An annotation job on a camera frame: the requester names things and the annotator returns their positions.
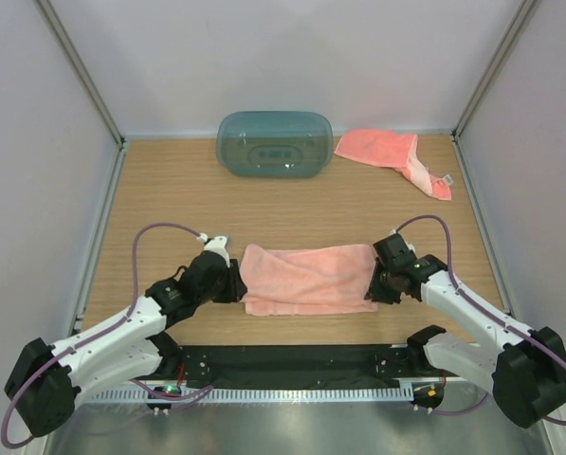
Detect long pink towel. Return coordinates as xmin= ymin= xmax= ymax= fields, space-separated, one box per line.
xmin=240 ymin=244 xmax=378 ymax=317

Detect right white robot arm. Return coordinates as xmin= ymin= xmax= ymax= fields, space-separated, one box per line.
xmin=366 ymin=232 xmax=566 ymax=428

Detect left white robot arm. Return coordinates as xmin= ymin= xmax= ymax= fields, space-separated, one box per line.
xmin=4 ymin=250 xmax=246 ymax=438

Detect teal translucent plastic bin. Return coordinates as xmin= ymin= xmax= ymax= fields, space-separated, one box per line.
xmin=215 ymin=111 xmax=334 ymax=178

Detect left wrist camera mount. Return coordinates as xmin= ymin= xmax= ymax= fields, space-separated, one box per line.
xmin=196 ymin=232 xmax=230 ymax=266

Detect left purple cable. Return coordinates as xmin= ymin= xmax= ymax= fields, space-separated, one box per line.
xmin=1 ymin=221 xmax=215 ymax=449

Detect purple cable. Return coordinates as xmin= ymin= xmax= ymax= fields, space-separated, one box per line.
xmin=391 ymin=215 xmax=566 ymax=426
xmin=1 ymin=221 xmax=215 ymax=449

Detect slotted white cable duct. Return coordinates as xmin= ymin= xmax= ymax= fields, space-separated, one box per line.
xmin=88 ymin=383 xmax=413 ymax=405

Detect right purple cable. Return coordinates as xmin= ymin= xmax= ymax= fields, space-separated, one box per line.
xmin=391 ymin=215 xmax=566 ymax=426

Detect left aluminium frame post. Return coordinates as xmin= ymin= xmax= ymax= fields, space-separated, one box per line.
xmin=34 ymin=0 xmax=127 ymax=148

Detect aluminium frame post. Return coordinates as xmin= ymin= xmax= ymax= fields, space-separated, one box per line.
xmin=450 ymin=0 xmax=544 ymax=143
xmin=34 ymin=0 xmax=127 ymax=148

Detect right aluminium frame post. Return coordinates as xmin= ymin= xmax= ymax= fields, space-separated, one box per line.
xmin=450 ymin=0 xmax=544 ymax=143

